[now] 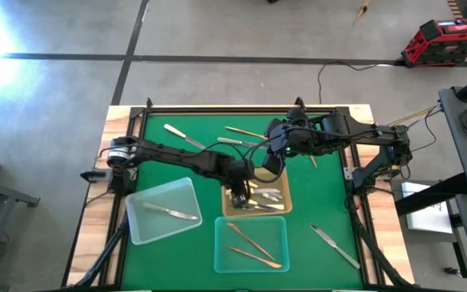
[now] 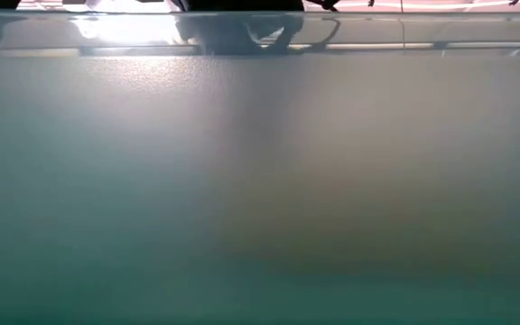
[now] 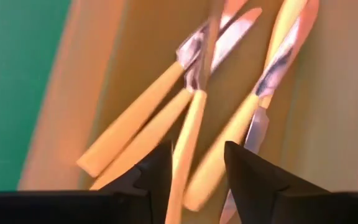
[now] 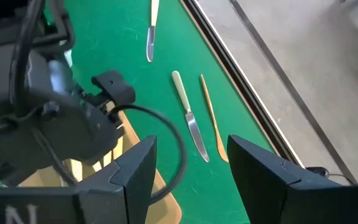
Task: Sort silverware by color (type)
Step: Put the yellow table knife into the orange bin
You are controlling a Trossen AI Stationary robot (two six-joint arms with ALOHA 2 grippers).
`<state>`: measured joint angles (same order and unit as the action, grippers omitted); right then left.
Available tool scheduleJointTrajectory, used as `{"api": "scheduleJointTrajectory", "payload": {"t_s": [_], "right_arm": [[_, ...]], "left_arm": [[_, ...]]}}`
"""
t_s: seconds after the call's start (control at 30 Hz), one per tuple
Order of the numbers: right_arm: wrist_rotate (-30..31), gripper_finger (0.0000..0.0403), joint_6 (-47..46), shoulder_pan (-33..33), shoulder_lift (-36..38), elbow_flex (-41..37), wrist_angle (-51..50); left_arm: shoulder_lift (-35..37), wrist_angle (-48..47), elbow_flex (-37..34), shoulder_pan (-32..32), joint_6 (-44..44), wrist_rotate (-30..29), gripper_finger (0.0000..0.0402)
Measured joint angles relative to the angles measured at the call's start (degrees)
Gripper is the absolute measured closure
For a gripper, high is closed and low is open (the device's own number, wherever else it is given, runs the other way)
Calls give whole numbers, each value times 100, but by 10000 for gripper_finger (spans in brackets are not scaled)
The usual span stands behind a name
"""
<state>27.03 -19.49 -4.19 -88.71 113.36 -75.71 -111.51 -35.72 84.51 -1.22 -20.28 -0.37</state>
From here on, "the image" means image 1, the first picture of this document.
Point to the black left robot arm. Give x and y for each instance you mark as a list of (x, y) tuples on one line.
[(185, 156)]

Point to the dark floor object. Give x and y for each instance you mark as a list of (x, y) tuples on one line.
[(272, 1)]

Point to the small black floor object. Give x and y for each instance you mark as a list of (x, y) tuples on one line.
[(452, 271)]

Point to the white paper sheet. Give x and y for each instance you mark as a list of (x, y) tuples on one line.
[(428, 219)]

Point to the black frame clamp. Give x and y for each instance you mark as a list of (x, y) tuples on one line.
[(149, 103), (299, 103)]

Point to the orange plastic bin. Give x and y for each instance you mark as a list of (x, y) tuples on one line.
[(287, 190)]

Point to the silver fork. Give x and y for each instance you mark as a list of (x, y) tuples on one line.
[(231, 141)]

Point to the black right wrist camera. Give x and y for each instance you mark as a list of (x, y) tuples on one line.
[(289, 149)]

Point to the yellow black floor tool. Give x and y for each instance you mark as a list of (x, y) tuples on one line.
[(361, 12)]

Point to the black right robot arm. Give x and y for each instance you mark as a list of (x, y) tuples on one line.
[(363, 134)]

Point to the black frame brace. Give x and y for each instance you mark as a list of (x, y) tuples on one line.
[(373, 251), (108, 251)]

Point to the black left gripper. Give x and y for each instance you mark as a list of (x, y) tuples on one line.
[(239, 176)]

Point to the green felt table mat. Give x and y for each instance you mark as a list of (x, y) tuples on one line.
[(168, 263)]

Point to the teal plastic bin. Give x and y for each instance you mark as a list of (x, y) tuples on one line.
[(266, 231)]

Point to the red black tool case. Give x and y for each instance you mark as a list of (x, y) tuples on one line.
[(440, 44)]

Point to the grey metal cart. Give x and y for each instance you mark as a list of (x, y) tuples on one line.
[(452, 134)]

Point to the silver metal bracket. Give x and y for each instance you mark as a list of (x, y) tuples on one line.
[(348, 173)]

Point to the clear plastic bin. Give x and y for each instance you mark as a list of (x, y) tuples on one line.
[(156, 227)]

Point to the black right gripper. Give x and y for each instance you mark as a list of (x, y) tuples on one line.
[(286, 131)]

